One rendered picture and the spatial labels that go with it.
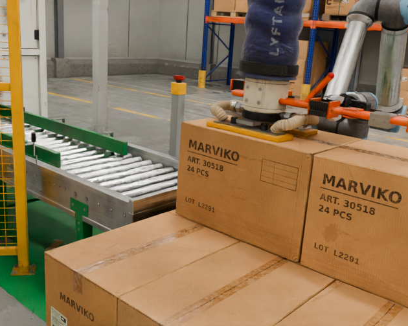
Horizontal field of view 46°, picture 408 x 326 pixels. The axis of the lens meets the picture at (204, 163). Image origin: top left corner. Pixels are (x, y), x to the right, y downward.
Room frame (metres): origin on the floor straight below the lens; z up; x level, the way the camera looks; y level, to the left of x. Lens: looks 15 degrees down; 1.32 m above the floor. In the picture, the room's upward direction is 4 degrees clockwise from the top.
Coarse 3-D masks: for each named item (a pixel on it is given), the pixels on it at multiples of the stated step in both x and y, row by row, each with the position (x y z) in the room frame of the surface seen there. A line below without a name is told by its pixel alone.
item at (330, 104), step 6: (312, 102) 1.71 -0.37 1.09; (318, 102) 1.69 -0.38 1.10; (324, 102) 1.68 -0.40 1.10; (330, 102) 1.68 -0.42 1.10; (336, 102) 1.71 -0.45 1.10; (312, 108) 1.72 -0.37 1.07; (318, 108) 1.70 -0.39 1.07; (324, 108) 1.69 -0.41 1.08; (330, 108) 1.68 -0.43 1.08; (312, 114) 1.70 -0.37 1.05; (318, 114) 1.69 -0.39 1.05; (324, 114) 1.67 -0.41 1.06; (330, 114) 1.69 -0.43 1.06; (336, 114) 1.72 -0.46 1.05
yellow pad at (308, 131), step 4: (272, 124) 1.93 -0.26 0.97; (304, 128) 1.87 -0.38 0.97; (308, 128) 1.88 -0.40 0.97; (284, 132) 1.88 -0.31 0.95; (288, 132) 1.87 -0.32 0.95; (292, 132) 1.86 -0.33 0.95; (296, 132) 1.84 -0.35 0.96; (300, 132) 1.83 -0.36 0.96; (304, 132) 1.82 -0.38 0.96; (308, 132) 1.84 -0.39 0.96; (312, 132) 1.86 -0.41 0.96; (316, 132) 1.88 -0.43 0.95
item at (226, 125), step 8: (216, 120) 1.89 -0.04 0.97; (224, 120) 1.90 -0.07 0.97; (232, 120) 1.85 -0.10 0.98; (224, 128) 1.83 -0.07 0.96; (232, 128) 1.80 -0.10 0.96; (240, 128) 1.79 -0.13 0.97; (248, 128) 1.78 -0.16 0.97; (256, 128) 1.79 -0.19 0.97; (264, 128) 1.76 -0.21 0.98; (256, 136) 1.73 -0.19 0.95; (264, 136) 1.71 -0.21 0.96; (272, 136) 1.69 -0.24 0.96; (280, 136) 1.70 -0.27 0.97; (288, 136) 1.72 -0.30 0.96
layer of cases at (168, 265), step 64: (64, 256) 1.50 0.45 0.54; (128, 256) 1.53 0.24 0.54; (192, 256) 1.56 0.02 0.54; (256, 256) 1.59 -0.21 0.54; (64, 320) 1.45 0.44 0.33; (128, 320) 1.23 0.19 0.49; (192, 320) 1.17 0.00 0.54; (256, 320) 1.19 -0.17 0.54; (320, 320) 1.21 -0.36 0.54; (384, 320) 1.23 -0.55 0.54
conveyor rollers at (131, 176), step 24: (0, 120) 3.65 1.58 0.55; (48, 144) 3.05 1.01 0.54; (72, 144) 3.08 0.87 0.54; (72, 168) 2.56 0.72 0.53; (96, 168) 2.58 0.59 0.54; (120, 168) 2.59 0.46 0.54; (144, 168) 2.61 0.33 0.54; (168, 168) 2.64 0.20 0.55; (120, 192) 2.24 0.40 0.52; (144, 192) 2.24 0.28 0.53
